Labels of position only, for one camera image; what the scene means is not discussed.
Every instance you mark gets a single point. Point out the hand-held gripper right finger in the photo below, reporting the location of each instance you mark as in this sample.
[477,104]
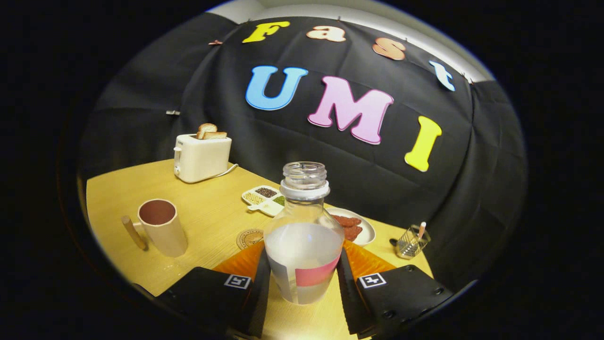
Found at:
[348,302]

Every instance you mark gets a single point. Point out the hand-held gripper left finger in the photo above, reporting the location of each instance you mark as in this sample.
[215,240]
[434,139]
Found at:
[259,307]

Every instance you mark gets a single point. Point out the clear juice bottle red label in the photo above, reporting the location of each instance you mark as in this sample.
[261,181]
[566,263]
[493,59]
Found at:
[304,250]

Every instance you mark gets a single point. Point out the round wooden coaster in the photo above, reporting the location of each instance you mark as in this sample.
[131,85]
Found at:
[247,238]

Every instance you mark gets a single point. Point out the red meat patty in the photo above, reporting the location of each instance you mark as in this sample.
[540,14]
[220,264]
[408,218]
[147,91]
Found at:
[348,221]
[353,233]

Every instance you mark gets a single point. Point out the white round plate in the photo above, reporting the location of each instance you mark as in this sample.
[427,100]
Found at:
[368,231]

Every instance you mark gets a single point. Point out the wooden table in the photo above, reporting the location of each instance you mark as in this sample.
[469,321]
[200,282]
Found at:
[212,217]

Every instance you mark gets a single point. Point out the white divided grain dish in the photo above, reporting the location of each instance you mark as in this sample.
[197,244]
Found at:
[262,198]

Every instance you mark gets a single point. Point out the black backdrop cloth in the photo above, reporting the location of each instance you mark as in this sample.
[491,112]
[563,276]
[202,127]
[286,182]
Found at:
[377,174]

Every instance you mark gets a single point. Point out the cream toaster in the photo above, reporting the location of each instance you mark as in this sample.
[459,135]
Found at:
[203,158]

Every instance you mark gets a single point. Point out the toast slice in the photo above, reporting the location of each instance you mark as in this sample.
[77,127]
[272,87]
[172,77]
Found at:
[205,128]
[216,135]

